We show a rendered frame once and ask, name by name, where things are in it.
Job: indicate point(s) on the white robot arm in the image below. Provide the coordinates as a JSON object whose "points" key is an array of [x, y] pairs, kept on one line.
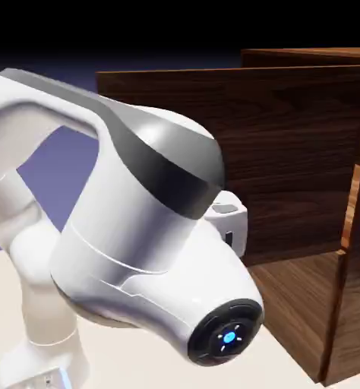
{"points": [[131, 218]]}

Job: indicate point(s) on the small dark wooden cabinet door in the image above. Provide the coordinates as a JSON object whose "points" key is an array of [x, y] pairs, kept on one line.
{"points": [[301, 304]]}

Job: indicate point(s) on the large dark wooden cabinet door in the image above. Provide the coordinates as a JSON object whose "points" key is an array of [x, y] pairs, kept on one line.
{"points": [[289, 127]]}

